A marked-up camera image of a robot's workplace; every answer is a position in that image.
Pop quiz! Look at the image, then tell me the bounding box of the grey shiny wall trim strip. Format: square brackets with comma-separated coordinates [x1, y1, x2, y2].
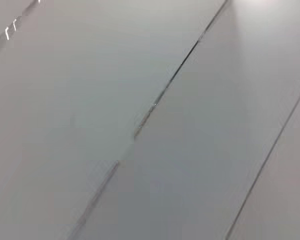
[0, 0, 45, 53]

